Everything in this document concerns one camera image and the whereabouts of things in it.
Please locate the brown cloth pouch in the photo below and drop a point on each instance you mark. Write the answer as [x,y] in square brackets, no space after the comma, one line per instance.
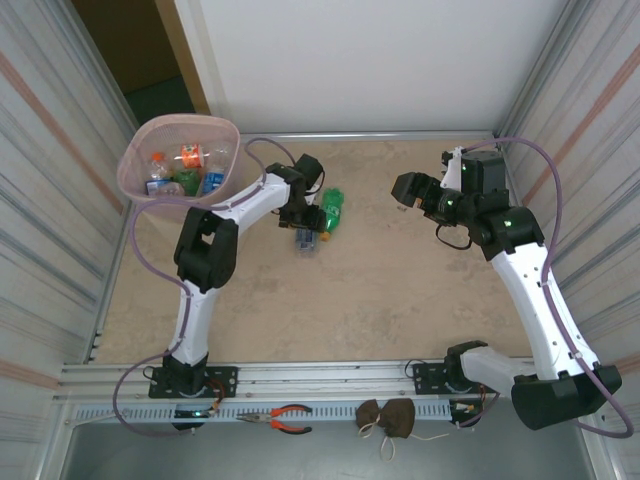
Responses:
[369,412]
[400,417]

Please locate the brown door panel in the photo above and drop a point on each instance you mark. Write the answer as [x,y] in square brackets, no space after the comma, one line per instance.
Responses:
[175,40]

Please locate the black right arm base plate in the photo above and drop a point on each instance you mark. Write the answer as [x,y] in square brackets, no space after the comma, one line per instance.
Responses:
[425,377]

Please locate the small black circuit board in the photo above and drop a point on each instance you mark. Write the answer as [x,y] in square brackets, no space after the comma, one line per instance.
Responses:
[195,413]
[467,409]

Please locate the round blue label bottle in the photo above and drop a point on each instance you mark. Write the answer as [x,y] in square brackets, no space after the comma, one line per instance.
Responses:
[212,182]

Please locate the pink mesh bin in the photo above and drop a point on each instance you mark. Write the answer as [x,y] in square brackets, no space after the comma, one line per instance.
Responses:
[135,150]

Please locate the aluminium frame bar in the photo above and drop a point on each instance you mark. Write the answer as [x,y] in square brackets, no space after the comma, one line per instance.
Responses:
[375,135]

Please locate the blue label bottle white cap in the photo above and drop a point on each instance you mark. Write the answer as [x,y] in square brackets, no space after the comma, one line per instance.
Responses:
[154,188]

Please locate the green bottle yellow cap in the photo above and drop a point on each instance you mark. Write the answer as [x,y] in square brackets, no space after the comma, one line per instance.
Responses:
[332,207]
[187,181]

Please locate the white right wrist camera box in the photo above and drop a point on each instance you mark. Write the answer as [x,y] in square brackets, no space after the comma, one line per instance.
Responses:
[452,170]

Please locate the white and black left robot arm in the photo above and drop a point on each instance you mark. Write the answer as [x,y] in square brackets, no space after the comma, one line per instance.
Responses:
[250,200]

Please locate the grey metal shelf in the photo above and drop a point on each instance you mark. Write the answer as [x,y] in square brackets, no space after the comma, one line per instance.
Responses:
[300,457]

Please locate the aluminium mounting rail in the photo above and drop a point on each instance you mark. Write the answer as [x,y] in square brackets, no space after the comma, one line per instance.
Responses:
[325,375]

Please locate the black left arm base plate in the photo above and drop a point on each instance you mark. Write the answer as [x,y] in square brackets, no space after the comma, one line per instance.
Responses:
[225,380]

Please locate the orange label bottle orange cap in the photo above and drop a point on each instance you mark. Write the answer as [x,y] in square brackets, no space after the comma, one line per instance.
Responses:
[190,156]

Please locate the grey-blue label bottle blue cap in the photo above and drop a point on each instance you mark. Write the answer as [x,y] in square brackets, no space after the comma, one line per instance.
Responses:
[306,245]

